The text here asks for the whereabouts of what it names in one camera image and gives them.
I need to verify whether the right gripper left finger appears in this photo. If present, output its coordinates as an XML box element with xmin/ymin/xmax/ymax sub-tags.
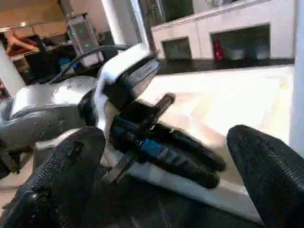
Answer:
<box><xmin>0</xmin><ymin>126</ymin><xmax>107</xmax><ymax>228</ymax></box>

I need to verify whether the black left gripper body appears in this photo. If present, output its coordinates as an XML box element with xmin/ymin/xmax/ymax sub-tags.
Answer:
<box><xmin>110</xmin><ymin>93</ymin><xmax>177</xmax><ymax>184</ymax></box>

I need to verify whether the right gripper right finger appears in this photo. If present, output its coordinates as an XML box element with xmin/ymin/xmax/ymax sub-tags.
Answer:
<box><xmin>226</xmin><ymin>124</ymin><xmax>304</xmax><ymax>228</ymax></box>

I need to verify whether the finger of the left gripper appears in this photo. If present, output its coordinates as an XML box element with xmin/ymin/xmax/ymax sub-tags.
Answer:
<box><xmin>139</xmin><ymin>142</ymin><xmax>221</xmax><ymax>190</ymax></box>
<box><xmin>151</xmin><ymin>123</ymin><xmax>228</xmax><ymax>172</ymax></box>

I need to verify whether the white plastic table leg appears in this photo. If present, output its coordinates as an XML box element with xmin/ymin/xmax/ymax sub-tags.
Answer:
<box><xmin>288</xmin><ymin>0</ymin><xmax>304</xmax><ymax>148</ymax></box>
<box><xmin>101</xmin><ymin>0</ymin><xmax>153</xmax><ymax>53</ymax></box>
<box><xmin>0</xmin><ymin>44</ymin><xmax>26</xmax><ymax>91</ymax></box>

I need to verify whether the black work mat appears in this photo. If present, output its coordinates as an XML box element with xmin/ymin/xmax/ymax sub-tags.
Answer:
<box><xmin>78</xmin><ymin>57</ymin><xmax>295</xmax><ymax>228</ymax></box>

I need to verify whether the white device green light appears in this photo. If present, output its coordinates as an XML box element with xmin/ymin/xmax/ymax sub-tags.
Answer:
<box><xmin>66</xmin><ymin>15</ymin><xmax>105</xmax><ymax>67</ymax></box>

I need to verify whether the red bottle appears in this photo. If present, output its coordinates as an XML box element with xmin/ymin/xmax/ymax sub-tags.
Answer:
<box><xmin>213</xmin><ymin>39</ymin><xmax>224</xmax><ymax>60</ymax></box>

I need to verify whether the black metal shelf rack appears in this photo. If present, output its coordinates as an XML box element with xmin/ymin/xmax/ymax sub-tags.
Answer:
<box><xmin>0</xmin><ymin>20</ymin><xmax>79</xmax><ymax>84</ymax></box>

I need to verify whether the white glass-door cabinet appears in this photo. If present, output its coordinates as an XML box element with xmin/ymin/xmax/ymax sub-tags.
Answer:
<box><xmin>150</xmin><ymin>0</ymin><xmax>297</xmax><ymax>62</ymax></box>

